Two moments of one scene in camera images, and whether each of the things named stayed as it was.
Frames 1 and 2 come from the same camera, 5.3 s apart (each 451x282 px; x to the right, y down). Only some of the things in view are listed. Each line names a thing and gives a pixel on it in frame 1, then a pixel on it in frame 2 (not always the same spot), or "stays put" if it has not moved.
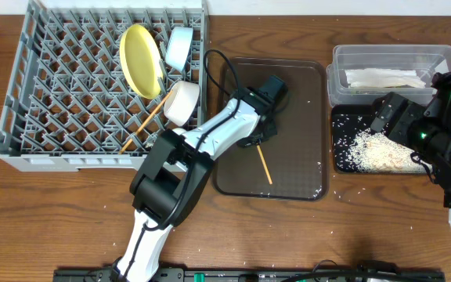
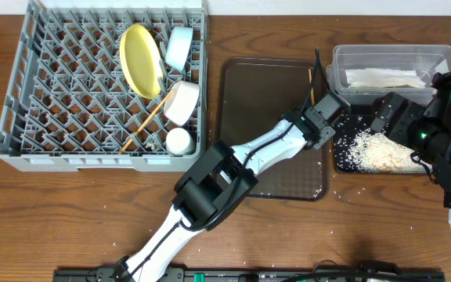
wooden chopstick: x=265 y=164 -> x=312 y=91
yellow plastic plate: x=142 y=61 stays put
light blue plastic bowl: x=178 y=47 stays put
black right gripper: x=410 y=112 stays put
